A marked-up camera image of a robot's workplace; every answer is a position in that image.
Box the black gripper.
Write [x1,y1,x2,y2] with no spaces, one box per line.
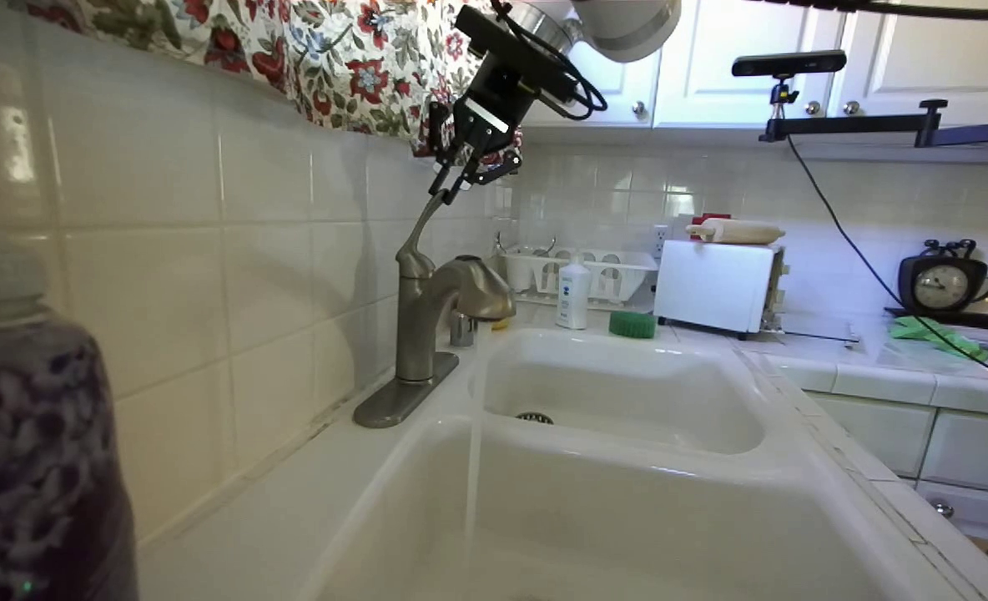
[419,58,543,207]

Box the grey faucet lever handle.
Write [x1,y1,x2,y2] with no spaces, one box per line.
[393,181,461,282]

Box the grey metal faucet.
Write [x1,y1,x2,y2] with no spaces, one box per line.
[349,249,522,431]

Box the white cabinet door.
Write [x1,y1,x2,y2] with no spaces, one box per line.
[849,0,988,126]
[523,43,669,130]
[653,0,853,130]

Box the white soap bottle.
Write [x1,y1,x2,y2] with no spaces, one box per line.
[554,254,594,333]

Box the floral curtain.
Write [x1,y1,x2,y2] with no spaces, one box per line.
[7,0,502,162]

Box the white dish rack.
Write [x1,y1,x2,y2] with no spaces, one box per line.
[497,237,661,310]

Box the green sponge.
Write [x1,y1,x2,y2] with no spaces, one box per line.
[609,309,661,345]

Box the white toaster box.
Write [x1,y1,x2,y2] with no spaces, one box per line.
[652,214,795,342]

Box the white double basin sink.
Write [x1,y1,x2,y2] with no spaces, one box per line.
[291,323,972,601]

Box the black round clock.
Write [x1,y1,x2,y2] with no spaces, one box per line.
[885,233,988,333]

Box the green cloth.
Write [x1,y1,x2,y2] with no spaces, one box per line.
[889,313,988,363]

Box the jar with purple contents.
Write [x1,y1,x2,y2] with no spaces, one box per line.
[0,249,142,601]

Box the white lower cabinet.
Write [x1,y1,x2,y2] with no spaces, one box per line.
[809,390,988,542]

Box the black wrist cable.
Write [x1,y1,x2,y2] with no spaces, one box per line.
[522,40,610,124]

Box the black bar camera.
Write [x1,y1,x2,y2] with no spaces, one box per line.
[728,47,851,84]

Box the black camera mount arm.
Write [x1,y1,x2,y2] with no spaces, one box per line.
[753,77,988,153]

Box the black camera cable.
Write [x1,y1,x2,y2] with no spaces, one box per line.
[782,130,988,394]

